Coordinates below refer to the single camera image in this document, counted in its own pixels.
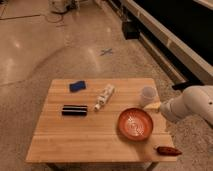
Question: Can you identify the orange ceramic bowl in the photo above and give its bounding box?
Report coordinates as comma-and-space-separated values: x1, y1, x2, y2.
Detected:
117, 108, 153, 141

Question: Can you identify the white tube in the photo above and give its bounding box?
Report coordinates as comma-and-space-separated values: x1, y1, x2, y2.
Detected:
94, 84, 115, 111

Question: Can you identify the long white bench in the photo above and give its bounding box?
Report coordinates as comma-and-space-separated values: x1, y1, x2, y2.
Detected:
99, 0, 213, 91

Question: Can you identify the wooden table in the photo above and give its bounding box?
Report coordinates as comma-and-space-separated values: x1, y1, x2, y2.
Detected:
26, 78, 177, 164

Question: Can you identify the blue sponge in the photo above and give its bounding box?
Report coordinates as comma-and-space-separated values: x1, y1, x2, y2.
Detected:
69, 81, 86, 92

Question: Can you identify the black box on floor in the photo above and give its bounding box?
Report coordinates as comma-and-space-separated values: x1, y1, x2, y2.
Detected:
122, 22, 140, 40

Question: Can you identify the black rectangular case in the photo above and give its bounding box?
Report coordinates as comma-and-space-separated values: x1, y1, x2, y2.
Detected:
61, 105, 87, 116

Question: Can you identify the white machine base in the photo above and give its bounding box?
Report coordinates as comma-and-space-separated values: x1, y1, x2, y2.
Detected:
48, 0, 79, 14

